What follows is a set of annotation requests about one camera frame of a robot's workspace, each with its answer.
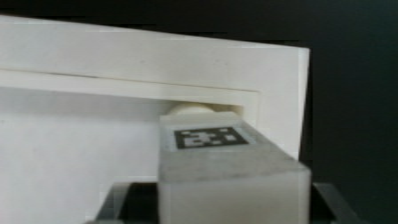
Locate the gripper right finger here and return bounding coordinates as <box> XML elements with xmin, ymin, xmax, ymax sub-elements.
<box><xmin>309</xmin><ymin>182</ymin><xmax>364</xmax><ymax>224</ymax></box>

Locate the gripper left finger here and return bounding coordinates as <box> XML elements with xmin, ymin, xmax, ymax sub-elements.
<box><xmin>85</xmin><ymin>182</ymin><xmax>160</xmax><ymax>224</ymax></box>

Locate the white leg with tag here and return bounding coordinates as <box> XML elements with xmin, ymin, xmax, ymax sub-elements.
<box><xmin>158</xmin><ymin>104</ymin><xmax>311</xmax><ymax>224</ymax></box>

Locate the white square table top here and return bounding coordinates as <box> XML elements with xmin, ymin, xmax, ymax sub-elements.
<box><xmin>0</xmin><ymin>88</ymin><xmax>177</xmax><ymax>224</ymax></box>

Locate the white front fence wall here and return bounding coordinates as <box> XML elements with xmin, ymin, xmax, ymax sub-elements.
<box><xmin>0</xmin><ymin>15</ymin><xmax>309</xmax><ymax>155</ymax></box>

